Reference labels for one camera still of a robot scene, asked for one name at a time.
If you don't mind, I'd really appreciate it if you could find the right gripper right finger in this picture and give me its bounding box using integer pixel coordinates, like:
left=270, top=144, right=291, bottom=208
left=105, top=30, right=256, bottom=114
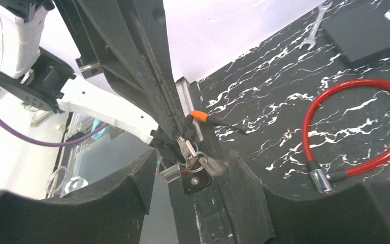
left=228, top=150, right=390, bottom=243

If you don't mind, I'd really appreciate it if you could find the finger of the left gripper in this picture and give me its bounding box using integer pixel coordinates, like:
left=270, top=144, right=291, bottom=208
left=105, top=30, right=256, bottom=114
left=53, top=0, right=176, bottom=135
left=121, top=1, right=187, bottom=135

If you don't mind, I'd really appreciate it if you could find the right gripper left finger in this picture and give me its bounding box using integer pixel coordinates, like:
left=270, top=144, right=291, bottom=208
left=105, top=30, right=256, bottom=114
left=0, top=149, right=156, bottom=243

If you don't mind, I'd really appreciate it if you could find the silver key bunch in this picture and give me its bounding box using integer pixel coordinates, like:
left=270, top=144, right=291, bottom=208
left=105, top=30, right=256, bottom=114
left=176, top=135, right=229, bottom=177

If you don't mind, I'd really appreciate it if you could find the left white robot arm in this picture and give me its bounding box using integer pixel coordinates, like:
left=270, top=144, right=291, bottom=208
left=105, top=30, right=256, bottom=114
left=0, top=1, right=188, bottom=144

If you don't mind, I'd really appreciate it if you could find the silver wrench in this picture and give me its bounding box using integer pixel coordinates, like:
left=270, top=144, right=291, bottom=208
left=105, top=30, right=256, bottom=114
left=299, top=1, right=333, bottom=51

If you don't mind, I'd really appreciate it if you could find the black flat box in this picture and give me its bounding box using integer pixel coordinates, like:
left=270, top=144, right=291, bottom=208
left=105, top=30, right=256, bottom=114
left=322, top=4, right=390, bottom=68

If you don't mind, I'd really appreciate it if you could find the red cable lock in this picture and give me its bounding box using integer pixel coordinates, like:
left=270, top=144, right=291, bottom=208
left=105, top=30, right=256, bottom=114
left=298, top=79, right=390, bottom=193

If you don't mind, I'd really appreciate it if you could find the orange cable connector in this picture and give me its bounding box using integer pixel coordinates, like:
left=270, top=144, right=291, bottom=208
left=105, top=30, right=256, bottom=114
left=189, top=110, right=247, bottom=134

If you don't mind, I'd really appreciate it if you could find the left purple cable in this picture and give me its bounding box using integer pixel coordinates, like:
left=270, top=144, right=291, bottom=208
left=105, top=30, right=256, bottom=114
left=0, top=96, right=110, bottom=148

